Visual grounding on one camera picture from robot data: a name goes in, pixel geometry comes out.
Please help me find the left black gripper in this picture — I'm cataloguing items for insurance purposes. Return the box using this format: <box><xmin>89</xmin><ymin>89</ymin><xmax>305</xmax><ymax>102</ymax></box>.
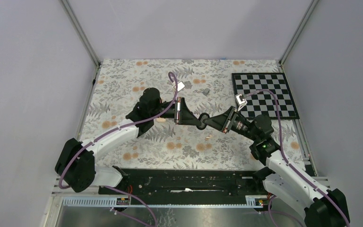
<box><xmin>150</xmin><ymin>97</ymin><xmax>201</xmax><ymax>125</ymax></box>

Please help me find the small grey block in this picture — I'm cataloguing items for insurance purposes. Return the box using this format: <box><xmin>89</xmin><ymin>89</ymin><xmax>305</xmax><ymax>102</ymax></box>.
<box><xmin>203</xmin><ymin>88</ymin><xmax>210</xmax><ymax>96</ymax></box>

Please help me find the pink earbud charging case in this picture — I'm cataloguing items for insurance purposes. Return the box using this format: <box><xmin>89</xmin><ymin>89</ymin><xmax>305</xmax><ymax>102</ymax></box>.
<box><xmin>156</xmin><ymin>117</ymin><xmax>166</xmax><ymax>123</ymax></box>

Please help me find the black earbud charging case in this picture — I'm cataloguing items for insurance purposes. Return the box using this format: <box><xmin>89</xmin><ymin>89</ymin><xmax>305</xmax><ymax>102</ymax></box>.
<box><xmin>197</xmin><ymin>113</ymin><xmax>209</xmax><ymax>130</ymax></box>

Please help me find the floral table mat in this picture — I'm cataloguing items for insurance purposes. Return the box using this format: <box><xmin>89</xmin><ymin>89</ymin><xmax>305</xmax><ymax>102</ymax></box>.
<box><xmin>72</xmin><ymin>59</ymin><xmax>307</xmax><ymax>171</ymax></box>

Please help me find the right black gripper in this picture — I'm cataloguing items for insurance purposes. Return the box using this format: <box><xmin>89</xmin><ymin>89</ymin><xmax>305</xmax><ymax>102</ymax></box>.
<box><xmin>203</xmin><ymin>106</ymin><xmax>259</xmax><ymax>142</ymax></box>

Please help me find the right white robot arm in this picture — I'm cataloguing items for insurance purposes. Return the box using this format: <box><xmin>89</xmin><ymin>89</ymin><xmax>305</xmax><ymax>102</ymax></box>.
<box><xmin>202</xmin><ymin>106</ymin><xmax>350</xmax><ymax>227</ymax></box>

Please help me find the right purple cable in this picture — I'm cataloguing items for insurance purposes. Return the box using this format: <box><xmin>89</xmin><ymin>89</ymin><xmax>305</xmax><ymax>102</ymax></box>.
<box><xmin>244</xmin><ymin>89</ymin><xmax>351</xmax><ymax>227</ymax></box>

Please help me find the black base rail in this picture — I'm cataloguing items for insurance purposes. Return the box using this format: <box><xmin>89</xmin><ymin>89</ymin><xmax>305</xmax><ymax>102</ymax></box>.
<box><xmin>115</xmin><ymin>168</ymin><xmax>270</xmax><ymax>206</ymax></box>

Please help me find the black white checkerboard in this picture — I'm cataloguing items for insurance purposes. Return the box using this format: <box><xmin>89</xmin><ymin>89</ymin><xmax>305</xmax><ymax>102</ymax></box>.
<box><xmin>231</xmin><ymin>72</ymin><xmax>300</xmax><ymax>120</ymax></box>

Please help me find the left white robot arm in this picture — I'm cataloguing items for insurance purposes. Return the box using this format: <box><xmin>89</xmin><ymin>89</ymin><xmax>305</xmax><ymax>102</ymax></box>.
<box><xmin>54</xmin><ymin>87</ymin><xmax>202</xmax><ymax>194</ymax></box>

